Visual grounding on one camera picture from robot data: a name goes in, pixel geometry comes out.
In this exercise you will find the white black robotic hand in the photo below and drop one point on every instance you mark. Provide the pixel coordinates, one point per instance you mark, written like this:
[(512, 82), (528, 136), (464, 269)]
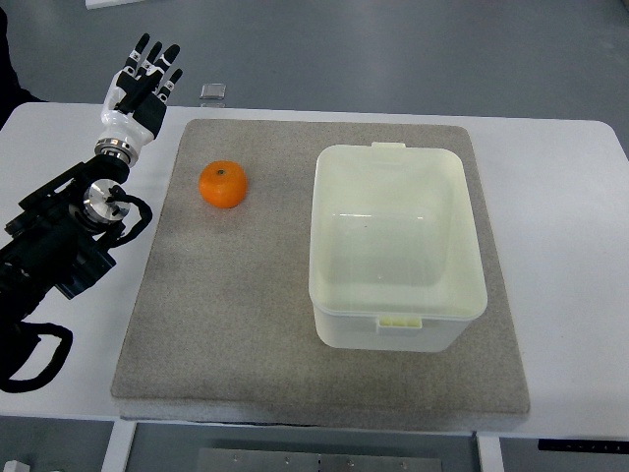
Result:
[(135, 105)]

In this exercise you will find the orange fruit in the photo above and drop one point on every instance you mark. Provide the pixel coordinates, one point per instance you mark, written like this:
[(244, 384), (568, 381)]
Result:
[(223, 184)]

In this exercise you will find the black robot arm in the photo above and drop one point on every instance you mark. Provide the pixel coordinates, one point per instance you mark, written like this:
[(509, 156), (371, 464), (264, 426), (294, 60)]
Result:
[(57, 241)]

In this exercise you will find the white plastic box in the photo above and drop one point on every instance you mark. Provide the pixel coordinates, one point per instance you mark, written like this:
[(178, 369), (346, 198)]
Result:
[(395, 262)]

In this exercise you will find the small clear plastic square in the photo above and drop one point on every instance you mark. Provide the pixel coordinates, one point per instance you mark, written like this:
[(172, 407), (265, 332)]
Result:
[(212, 92)]

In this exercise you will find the white board at top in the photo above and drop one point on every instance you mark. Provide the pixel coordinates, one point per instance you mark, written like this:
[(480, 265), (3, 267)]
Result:
[(98, 4)]

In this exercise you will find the grey foam mat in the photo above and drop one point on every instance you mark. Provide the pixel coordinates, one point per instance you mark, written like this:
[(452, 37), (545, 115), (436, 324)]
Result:
[(223, 330)]

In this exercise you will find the grey metal plate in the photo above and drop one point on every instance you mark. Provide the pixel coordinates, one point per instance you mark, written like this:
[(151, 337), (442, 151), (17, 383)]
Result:
[(224, 459)]

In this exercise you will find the small white block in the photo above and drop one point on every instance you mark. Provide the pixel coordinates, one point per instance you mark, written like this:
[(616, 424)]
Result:
[(15, 466)]

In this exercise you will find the black control panel strip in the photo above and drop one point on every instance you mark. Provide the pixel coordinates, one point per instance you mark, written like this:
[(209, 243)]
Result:
[(586, 446)]

